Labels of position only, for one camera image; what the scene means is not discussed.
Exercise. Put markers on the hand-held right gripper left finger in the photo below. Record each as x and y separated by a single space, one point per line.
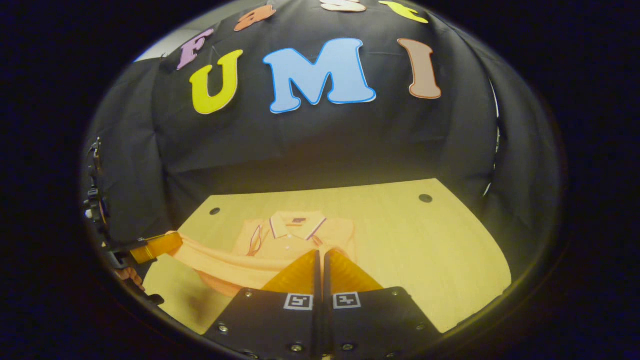
280 325

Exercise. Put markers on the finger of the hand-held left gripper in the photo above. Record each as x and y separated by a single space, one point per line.
155 247

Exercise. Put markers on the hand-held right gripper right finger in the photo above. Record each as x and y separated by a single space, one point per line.
375 325

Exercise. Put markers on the orange T-shirt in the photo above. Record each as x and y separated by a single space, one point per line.
295 240

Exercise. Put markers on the black table grommet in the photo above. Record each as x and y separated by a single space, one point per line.
425 198
215 211

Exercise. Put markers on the black backdrop cloth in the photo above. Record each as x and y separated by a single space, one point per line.
325 140

